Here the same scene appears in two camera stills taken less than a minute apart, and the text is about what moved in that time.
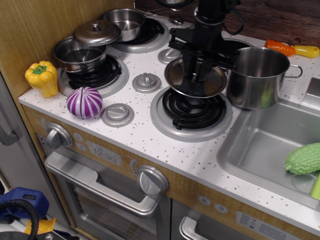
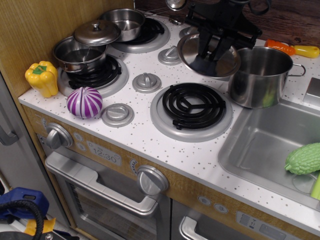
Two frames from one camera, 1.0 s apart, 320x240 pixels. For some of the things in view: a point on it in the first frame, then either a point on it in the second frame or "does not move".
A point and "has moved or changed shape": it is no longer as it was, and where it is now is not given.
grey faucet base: x=312 y=95 does not move
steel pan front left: x=78 y=57 does not move
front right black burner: x=191 y=119 does not move
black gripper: x=204 y=38 → x=225 y=16
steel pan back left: x=129 y=21 does not move
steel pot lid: x=190 y=87 has moved or changed shape
